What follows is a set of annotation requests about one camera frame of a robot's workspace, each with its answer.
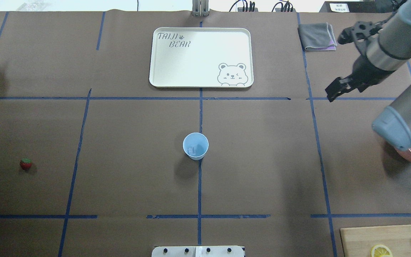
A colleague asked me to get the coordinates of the light blue plastic cup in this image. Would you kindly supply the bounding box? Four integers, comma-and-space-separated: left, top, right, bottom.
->
182, 133, 210, 161

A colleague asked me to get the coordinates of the ice cube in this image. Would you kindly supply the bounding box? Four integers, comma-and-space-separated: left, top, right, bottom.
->
187, 146, 196, 156

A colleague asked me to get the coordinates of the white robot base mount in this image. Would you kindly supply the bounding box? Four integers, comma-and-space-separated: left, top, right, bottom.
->
151, 245, 246, 257

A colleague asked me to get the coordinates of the black power strip left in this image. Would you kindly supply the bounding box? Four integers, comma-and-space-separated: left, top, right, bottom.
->
228, 0, 258, 12

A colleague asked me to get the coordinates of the red toy strawberry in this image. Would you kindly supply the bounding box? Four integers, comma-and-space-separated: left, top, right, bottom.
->
19, 158, 32, 171

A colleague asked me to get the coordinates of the black box with label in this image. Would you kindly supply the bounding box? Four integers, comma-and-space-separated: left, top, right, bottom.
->
318, 1, 366, 13

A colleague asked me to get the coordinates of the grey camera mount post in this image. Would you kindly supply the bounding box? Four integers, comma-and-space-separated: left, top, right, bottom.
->
191, 0, 210, 17

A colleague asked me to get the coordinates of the grey folded cloth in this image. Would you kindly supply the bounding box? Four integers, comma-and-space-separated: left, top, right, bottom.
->
298, 22, 337, 52

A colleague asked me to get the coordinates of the white bear serving tray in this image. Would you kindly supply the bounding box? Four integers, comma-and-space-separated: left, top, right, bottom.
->
149, 27, 254, 89

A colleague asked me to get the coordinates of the lemon slice front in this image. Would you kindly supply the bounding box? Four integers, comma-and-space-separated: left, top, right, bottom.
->
370, 244, 393, 257

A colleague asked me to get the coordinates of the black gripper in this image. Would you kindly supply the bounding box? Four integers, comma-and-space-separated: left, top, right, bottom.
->
325, 21, 383, 102

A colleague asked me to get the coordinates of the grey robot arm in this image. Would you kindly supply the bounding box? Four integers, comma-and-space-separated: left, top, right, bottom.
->
325, 0, 411, 151

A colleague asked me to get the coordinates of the bamboo cutting board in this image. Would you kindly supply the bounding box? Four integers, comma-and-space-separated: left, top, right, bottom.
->
340, 225, 411, 257

